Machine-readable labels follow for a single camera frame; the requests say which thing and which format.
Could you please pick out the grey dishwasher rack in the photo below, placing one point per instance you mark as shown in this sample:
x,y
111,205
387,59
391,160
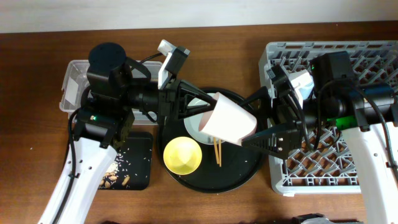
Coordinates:
x,y
330,170

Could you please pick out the yellow bowl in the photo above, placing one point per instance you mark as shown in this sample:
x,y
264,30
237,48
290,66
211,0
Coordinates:
x,y
182,155

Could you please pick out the wooden chopstick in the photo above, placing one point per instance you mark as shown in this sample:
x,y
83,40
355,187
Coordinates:
x,y
220,152
216,151

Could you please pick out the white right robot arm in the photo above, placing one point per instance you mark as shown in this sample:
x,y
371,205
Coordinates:
x,y
365,115

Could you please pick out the nut and rice food scraps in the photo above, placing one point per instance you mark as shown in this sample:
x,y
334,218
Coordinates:
x,y
129,171

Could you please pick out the pink plastic cup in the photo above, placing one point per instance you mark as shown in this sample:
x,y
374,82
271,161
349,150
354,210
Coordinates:
x,y
227,121

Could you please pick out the black rectangular tray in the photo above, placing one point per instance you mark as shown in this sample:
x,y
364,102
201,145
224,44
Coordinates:
x,y
139,140

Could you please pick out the light grey round plate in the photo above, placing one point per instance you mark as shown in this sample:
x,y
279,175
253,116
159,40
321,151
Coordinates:
x,y
192,125

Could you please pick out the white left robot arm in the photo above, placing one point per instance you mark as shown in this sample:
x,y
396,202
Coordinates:
x,y
118,85

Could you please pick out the clear plastic waste bin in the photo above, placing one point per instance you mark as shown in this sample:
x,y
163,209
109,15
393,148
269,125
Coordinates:
x,y
75,82

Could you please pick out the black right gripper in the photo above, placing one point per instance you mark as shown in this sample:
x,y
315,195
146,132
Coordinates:
x,y
289,136

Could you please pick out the light blue plastic cup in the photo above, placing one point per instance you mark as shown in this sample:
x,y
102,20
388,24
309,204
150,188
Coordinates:
x,y
307,88

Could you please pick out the round black tray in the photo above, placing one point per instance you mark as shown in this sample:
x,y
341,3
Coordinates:
x,y
238,164

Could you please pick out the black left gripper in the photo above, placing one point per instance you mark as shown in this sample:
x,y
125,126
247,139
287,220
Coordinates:
x,y
168,100

